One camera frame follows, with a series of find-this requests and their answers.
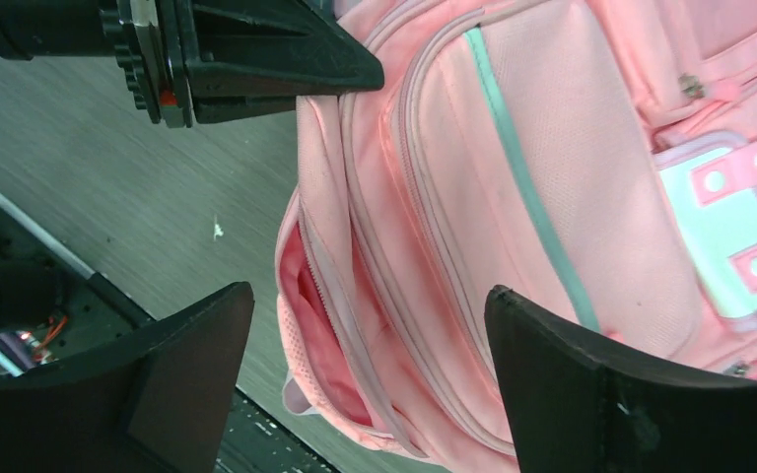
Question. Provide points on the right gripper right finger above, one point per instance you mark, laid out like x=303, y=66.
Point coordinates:
x=578, y=401

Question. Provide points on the pink student backpack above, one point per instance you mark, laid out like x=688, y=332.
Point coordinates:
x=598, y=157

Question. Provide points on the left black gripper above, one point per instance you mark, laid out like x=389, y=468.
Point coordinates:
x=237, y=59

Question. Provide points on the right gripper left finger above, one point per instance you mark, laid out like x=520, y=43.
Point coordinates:
x=154, y=400

